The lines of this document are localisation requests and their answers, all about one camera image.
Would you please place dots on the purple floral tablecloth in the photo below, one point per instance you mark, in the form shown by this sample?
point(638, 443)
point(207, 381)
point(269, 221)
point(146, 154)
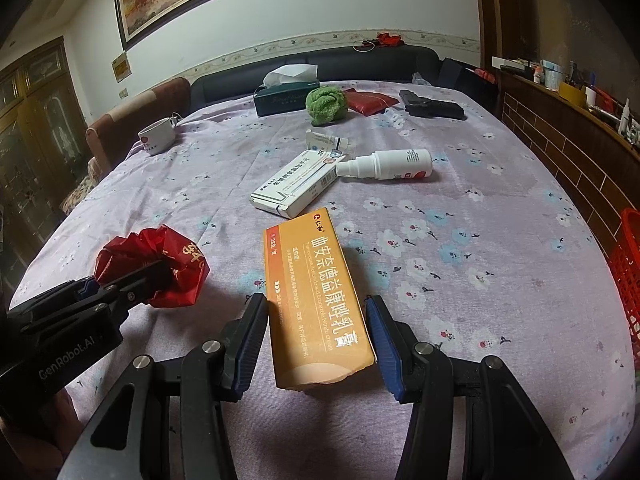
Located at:
point(475, 260)

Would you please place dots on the small clear plastic bag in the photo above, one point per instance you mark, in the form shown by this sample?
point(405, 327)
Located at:
point(420, 79)

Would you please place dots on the red plastic basket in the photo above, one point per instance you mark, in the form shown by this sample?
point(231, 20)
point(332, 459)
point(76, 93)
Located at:
point(627, 280)

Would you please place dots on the dark sofa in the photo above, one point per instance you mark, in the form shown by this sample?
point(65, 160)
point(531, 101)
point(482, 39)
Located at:
point(225, 80)

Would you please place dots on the brown chair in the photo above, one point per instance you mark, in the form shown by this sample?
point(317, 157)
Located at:
point(130, 115)

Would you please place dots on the small white tube box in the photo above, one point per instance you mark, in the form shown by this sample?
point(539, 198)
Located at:
point(322, 141)

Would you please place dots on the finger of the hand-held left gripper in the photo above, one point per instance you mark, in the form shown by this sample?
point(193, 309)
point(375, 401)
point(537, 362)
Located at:
point(140, 282)
point(86, 286)

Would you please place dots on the white blue medicine box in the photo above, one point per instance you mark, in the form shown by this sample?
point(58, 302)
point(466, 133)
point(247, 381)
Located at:
point(295, 185)

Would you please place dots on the red item on sofa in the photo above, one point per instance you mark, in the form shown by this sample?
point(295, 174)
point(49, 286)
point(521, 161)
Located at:
point(390, 39)

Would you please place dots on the patterned cushion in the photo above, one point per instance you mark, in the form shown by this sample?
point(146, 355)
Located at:
point(80, 187)

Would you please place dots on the wooden glass door cabinet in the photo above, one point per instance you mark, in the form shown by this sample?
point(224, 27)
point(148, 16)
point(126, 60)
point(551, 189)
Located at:
point(35, 160)

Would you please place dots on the green tissue box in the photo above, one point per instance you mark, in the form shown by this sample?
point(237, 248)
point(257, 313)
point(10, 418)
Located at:
point(285, 97)

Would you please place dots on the yellow wall sticker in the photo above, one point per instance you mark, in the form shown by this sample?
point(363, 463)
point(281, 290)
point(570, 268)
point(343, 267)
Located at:
point(121, 66)

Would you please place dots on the person's left forearm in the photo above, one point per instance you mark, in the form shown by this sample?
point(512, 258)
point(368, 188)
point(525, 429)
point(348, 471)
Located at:
point(35, 430)

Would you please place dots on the black bag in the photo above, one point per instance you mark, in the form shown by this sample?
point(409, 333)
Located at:
point(462, 85)

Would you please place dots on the green cloth ball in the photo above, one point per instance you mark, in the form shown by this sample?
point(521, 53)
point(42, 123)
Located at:
point(326, 105)

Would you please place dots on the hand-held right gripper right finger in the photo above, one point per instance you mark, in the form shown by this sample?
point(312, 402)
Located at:
point(385, 350)

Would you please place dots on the black remote-like object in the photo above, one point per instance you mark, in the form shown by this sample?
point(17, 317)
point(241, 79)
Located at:
point(430, 107)

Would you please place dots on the white spray bottle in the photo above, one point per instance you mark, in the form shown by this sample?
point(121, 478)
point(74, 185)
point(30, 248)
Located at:
point(395, 165)

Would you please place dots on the long white box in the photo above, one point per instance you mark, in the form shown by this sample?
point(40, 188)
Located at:
point(510, 64)

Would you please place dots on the orange medicine box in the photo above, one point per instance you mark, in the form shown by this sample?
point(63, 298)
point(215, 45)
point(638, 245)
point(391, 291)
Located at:
point(310, 300)

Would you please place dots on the red plastic bag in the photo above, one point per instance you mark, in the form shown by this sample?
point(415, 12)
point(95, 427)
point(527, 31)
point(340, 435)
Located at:
point(185, 270)

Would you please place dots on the white mug red print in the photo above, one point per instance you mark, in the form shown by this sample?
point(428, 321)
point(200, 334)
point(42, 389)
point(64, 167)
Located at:
point(157, 135)

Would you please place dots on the red flat pouch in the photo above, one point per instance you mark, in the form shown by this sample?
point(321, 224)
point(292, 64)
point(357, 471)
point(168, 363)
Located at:
point(370, 102)

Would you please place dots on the light blue jar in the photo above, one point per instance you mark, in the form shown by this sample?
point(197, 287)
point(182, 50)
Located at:
point(553, 75)

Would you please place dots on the yellow box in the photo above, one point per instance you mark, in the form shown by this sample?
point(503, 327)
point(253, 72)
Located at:
point(571, 94)

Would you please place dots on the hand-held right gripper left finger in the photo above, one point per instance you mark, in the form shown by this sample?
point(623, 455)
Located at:
point(252, 340)

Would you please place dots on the wooden door frame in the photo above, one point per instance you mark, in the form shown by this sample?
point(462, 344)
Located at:
point(487, 5)

